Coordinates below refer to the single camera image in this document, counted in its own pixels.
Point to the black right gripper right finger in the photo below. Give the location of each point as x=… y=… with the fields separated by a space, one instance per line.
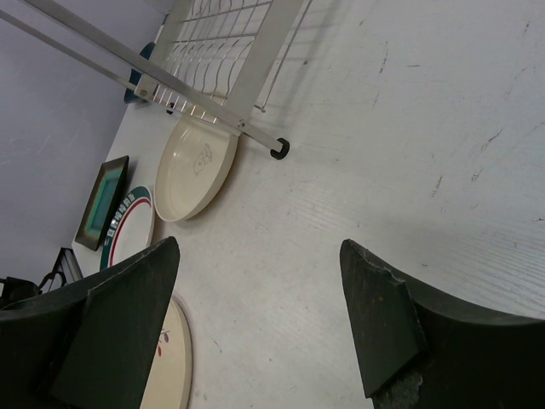
x=420 y=347

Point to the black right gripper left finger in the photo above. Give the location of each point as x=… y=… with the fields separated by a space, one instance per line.
x=89 y=344

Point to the dark blue irregular dish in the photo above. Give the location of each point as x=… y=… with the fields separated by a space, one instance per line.
x=135 y=76

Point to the stainless steel dish rack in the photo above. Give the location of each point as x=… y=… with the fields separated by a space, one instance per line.
x=212 y=60

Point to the cream and pink branch plate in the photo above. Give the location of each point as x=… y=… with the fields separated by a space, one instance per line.
x=170 y=380

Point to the white green red rimmed plate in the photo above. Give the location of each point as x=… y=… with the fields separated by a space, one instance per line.
x=131 y=228

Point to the square black teal plate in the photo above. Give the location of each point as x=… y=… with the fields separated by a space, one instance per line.
x=103 y=201

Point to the cream bear plate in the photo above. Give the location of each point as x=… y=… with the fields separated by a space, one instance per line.
x=194 y=165

